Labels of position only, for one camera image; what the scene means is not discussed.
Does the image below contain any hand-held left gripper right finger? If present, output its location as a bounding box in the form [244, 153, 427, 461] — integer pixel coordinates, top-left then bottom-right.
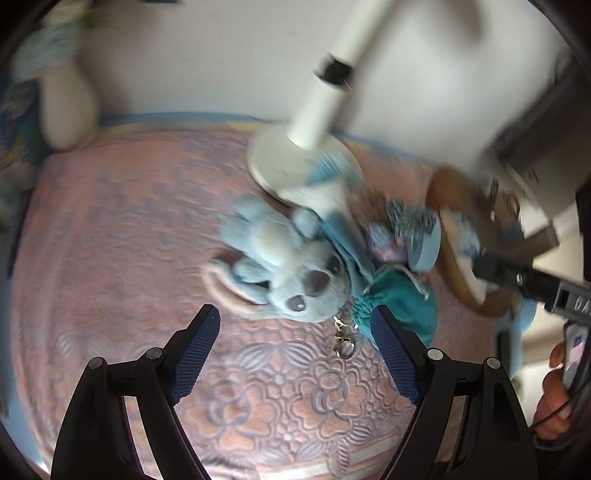
[370, 305, 539, 480]

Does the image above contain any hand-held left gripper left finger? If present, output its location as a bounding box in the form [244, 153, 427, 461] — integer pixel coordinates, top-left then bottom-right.
[50, 304, 221, 480]

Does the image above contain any blue and white cloth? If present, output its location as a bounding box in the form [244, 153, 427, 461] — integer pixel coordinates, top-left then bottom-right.
[281, 152, 365, 217]

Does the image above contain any teal fabric pouch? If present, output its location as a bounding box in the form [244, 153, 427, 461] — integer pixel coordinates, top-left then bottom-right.
[353, 268, 438, 347]

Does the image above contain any blue plush toy with keychain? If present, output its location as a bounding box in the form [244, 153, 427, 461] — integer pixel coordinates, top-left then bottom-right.
[202, 195, 357, 360]

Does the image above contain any small pink purple pouch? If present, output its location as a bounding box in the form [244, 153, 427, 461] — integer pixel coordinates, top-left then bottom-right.
[367, 224, 408, 262]

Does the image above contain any person's right hand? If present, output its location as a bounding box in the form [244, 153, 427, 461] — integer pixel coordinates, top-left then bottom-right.
[533, 342, 574, 441]

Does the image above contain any plaid fabric bow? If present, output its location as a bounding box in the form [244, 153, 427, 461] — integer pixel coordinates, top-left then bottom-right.
[385, 199, 439, 241]

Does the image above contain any brown fuzzy ball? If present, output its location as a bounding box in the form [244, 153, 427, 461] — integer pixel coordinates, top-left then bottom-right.
[348, 188, 389, 223]

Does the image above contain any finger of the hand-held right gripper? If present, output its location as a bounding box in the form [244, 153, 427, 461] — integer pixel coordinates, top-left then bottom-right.
[471, 251, 559, 306]

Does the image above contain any pink embossed blanket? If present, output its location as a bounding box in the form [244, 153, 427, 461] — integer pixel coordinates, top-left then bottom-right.
[9, 115, 522, 480]

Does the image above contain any brown wicker basket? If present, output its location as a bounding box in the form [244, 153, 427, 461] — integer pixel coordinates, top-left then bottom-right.
[425, 166, 527, 317]

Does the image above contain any white plush cushion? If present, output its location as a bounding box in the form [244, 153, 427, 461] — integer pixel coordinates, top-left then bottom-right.
[39, 60, 100, 151]

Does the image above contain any black cable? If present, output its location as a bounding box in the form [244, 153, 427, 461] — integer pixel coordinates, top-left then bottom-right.
[530, 397, 577, 452]

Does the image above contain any light blue cloth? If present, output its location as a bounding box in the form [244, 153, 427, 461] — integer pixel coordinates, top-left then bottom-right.
[318, 215, 376, 296]

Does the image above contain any white desk lamp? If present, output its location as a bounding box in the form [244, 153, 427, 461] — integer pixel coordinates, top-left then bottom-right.
[247, 0, 365, 204]

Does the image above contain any light blue round case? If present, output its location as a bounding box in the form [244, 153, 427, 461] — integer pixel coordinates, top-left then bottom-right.
[406, 226, 443, 273]

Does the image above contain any blue printed cushion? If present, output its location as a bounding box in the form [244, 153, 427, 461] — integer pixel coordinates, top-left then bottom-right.
[0, 23, 81, 167]

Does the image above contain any dark grey box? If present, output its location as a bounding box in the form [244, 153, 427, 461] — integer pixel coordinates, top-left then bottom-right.
[489, 51, 587, 195]

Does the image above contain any blue patterned cloth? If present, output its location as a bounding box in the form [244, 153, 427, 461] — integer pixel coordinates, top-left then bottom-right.
[443, 211, 485, 265]

